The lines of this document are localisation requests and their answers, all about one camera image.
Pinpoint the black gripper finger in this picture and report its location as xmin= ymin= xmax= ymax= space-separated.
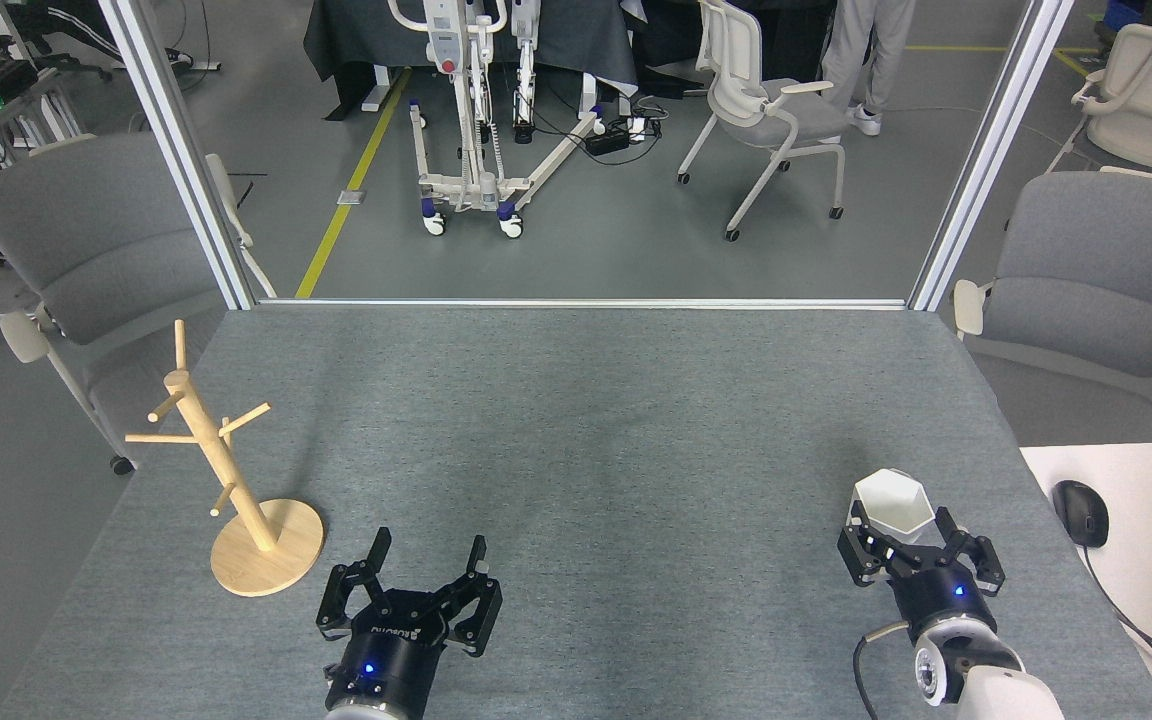
xmin=838 ymin=505 xmax=905 ymax=588
xmin=931 ymin=507 xmax=1006 ymax=596
xmin=421 ymin=535 xmax=503 ymax=658
xmin=316 ymin=527 xmax=393 ymax=643

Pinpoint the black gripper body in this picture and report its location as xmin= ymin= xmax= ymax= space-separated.
xmin=324 ymin=592 xmax=449 ymax=716
xmin=891 ymin=560 xmax=999 ymax=636

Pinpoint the white faceted cup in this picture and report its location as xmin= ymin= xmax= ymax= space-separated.
xmin=846 ymin=469 xmax=937 ymax=546

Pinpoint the wooden cup rack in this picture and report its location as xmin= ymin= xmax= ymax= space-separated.
xmin=124 ymin=320 xmax=325 ymax=598

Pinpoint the black computer mouse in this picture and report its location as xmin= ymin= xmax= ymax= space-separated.
xmin=1052 ymin=480 xmax=1110 ymax=548

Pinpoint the grey armchair with cream arms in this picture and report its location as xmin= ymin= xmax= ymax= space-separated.
xmin=953 ymin=168 xmax=1152 ymax=441
xmin=0 ymin=133 xmax=277 ymax=476

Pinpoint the white mesh-back office chair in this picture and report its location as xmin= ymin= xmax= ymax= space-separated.
xmin=676 ymin=0 xmax=847 ymax=243

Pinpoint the black power strip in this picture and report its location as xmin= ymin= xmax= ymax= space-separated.
xmin=586 ymin=118 xmax=667 ymax=156

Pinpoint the person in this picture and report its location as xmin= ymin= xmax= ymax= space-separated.
xmin=821 ymin=0 xmax=917 ymax=138

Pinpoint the dark cloth-covered table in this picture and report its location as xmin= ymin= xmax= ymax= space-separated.
xmin=303 ymin=0 xmax=637 ymax=121

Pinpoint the white wheeled stand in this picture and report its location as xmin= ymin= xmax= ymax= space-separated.
xmin=388 ymin=0 xmax=637 ymax=239

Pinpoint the black mouse cable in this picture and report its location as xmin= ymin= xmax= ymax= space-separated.
xmin=1081 ymin=545 xmax=1152 ymax=706

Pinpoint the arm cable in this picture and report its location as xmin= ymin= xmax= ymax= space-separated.
xmin=853 ymin=620 xmax=912 ymax=720

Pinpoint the silver table edge rail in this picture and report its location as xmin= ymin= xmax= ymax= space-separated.
xmin=256 ymin=297 xmax=912 ymax=311

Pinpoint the silver frame post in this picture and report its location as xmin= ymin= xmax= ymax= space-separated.
xmin=96 ymin=0 xmax=257 ymax=311
xmin=908 ymin=0 xmax=1077 ymax=313

